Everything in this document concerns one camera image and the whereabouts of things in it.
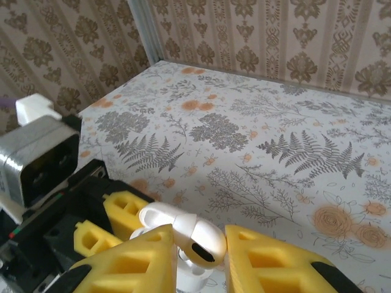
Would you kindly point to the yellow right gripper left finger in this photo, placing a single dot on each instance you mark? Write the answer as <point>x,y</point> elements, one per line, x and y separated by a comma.
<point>152,244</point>

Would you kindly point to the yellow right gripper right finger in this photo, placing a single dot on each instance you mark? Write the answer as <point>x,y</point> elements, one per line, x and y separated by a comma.
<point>238,259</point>

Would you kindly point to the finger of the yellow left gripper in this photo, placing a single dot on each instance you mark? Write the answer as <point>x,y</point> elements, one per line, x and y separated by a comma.
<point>117,213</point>
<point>107,242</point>

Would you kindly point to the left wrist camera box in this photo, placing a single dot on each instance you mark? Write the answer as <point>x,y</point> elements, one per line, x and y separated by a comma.
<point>39,146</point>

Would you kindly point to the aluminium frame corner post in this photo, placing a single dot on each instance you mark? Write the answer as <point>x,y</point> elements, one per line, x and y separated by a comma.
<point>146,30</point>

